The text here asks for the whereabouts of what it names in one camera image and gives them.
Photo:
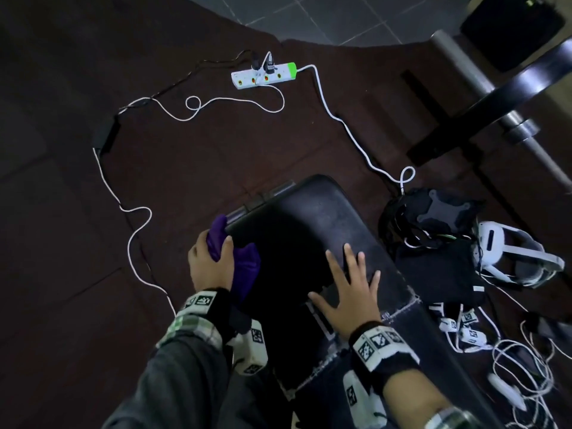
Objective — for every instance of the person's right hand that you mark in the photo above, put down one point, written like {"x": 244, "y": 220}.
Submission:
{"x": 355, "y": 308}

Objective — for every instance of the person's left hand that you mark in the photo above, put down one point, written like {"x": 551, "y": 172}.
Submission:
{"x": 210, "y": 272}

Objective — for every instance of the purple cleaning cloth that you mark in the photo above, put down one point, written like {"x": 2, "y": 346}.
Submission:
{"x": 246, "y": 268}

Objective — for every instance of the black bench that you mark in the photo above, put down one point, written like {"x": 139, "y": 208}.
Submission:
{"x": 304, "y": 218}

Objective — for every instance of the person's right forearm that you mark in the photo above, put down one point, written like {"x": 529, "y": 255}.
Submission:
{"x": 411, "y": 397}

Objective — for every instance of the person's left forearm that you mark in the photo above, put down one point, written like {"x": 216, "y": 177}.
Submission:
{"x": 178, "y": 384}

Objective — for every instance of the black right wristband with markers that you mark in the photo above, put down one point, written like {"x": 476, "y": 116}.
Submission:
{"x": 380, "y": 348}

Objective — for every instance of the black flat pouch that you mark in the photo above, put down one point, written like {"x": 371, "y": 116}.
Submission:
{"x": 438, "y": 272}

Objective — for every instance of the white headset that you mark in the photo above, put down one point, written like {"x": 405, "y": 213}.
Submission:
{"x": 489, "y": 243}

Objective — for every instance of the white handheld controller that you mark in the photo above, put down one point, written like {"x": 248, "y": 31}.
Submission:
{"x": 505, "y": 390}

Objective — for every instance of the black power adapter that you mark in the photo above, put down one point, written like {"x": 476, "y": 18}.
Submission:
{"x": 105, "y": 134}

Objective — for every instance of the white power strip green end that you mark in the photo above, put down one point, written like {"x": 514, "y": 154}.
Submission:
{"x": 254, "y": 78}

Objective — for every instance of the steel barbell bar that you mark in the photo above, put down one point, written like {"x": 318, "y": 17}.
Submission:
{"x": 460, "y": 62}

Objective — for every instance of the black square box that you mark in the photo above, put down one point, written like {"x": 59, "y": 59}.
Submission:
{"x": 509, "y": 31}

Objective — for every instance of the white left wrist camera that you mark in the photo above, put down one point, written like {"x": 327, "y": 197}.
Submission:
{"x": 250, "y": 348}

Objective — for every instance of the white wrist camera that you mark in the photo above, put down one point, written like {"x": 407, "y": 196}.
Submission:
{"x": 250, "y": 348}
{"x": 357, "y": 397}

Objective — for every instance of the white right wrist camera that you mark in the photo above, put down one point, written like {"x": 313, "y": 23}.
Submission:
{"x": 357, "y": 397}

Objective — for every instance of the small white tagged camera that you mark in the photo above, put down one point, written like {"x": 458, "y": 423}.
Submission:
{"x": 473, "y": 337}
{"x": 448, "y": 326}
{"x": 469, "y": 317}

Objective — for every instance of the black cap with grey bracket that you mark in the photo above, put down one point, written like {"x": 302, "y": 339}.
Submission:
{"x": 438, "y": 209}

